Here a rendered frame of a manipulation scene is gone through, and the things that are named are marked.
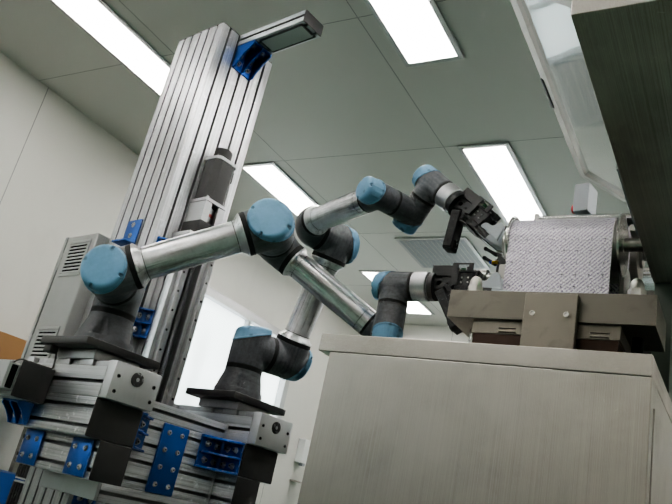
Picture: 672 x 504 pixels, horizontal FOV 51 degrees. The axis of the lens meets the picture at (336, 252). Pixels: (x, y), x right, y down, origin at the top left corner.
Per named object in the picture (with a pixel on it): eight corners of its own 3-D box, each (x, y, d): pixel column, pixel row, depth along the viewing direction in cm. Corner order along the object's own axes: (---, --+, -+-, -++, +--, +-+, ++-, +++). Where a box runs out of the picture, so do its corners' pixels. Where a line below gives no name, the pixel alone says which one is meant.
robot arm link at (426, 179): (419, 190, 205) (436, 166, 203) (443, 211, 198) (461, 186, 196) (403, 183, 199) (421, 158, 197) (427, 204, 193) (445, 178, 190)
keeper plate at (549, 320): (522, 349, 137) (528, 296, 141) (575, 352, 132) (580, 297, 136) (518, 345, 135) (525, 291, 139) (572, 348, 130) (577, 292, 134)
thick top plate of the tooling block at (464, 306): (471, 340, 160) (474, 314, 162) (665, 352, 140) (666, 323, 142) (446, 316, 147) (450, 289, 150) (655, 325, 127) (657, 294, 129)
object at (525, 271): (498, 325, 163) (507, 252, 169) (606, 331, 151) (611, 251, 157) (497, 325, 162) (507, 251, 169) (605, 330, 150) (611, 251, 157)
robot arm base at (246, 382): (202, 390, 217) (211, 359, 221) (237, 403, 228) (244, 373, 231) (235, 393, 208) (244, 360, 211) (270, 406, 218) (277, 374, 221)
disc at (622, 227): (624, 287, 166) (628, 230, 171) (626, 287, 166) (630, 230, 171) (614, 260, 154) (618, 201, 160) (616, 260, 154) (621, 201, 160)
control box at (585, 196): (576, 221, 235) (578, 194, 238) (595, 218, 230) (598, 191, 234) (567, 212, 230) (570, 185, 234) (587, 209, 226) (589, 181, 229)
